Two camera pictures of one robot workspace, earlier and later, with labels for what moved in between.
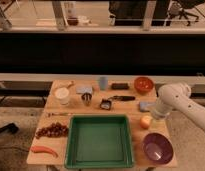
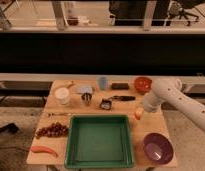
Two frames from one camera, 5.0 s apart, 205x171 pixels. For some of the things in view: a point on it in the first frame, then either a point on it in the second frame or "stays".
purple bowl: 158,148 stays
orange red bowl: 143,85 stays
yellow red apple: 145,121 -> 138,113
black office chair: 179,7 stays
